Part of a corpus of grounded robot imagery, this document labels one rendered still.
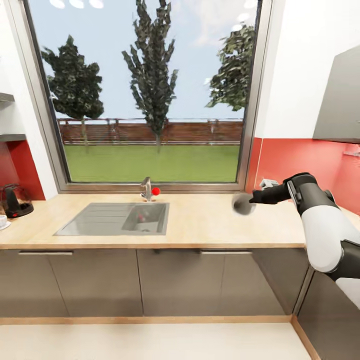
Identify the electric kettle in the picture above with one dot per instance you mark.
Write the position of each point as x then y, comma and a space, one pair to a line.
16, 201

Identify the fixed window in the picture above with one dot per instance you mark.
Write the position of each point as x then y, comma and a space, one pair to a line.
128, 89

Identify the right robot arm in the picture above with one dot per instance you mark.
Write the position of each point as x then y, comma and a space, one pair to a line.
332, 241

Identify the cabinet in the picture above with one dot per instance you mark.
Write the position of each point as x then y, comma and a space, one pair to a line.
329, 318
339, 116
152, 282

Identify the paper coffee filter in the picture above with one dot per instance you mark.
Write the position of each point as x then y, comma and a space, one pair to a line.
241, 206

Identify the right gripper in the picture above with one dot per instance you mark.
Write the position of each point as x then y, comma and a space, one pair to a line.
266, 196

